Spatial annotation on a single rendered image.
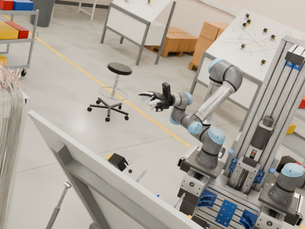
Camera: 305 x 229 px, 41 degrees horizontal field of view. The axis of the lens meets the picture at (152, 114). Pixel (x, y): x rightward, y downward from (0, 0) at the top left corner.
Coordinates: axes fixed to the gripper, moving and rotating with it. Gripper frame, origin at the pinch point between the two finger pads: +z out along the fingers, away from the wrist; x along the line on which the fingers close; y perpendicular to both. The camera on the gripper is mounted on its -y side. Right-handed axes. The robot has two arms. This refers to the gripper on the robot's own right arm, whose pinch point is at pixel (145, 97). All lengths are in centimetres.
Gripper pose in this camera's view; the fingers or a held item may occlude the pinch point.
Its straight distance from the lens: 216.4
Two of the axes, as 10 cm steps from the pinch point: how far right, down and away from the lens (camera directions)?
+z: -7.5, 0.6, -6.6
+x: -5.6, -5.9, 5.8
